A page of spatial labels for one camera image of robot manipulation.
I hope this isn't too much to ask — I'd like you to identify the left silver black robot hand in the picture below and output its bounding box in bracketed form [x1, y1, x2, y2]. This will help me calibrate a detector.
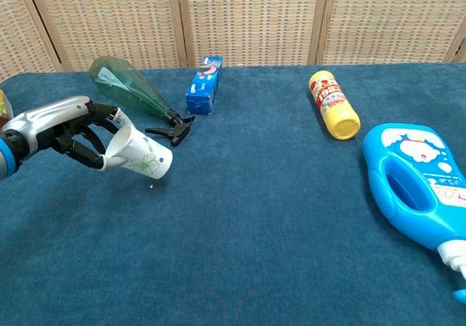
[0, 95, 138, 172]

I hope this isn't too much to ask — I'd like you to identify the white floral paper cup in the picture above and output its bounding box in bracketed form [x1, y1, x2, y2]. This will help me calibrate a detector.
[103, 124, 173, 180]

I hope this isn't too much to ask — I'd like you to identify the brown tea bottle yellow label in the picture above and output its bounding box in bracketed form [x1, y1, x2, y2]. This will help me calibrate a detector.
[0, 89, 15, 121]

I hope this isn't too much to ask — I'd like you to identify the green transparent spray bottle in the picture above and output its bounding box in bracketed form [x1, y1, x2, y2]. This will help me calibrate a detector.
[89, 55, 196, 147]

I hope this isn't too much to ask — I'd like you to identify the blue cookie box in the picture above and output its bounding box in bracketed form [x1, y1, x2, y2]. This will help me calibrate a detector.
[185, 55, 224, 116]

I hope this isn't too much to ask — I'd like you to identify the blue carpet table mat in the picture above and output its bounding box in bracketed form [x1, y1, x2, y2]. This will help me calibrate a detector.
[0, 63, 466, 326]

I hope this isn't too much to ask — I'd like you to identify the woven bamboo folding screen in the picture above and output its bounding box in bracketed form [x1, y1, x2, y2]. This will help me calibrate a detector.
[0, 0, 466, 84]

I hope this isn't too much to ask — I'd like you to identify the yellow bottle with red label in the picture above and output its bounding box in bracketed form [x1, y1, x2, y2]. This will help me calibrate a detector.
[308, 70, 361, 141]

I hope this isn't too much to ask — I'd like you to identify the blue detergent pump bottle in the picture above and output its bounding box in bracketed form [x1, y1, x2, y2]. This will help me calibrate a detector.
[362, 122, 466, 307]

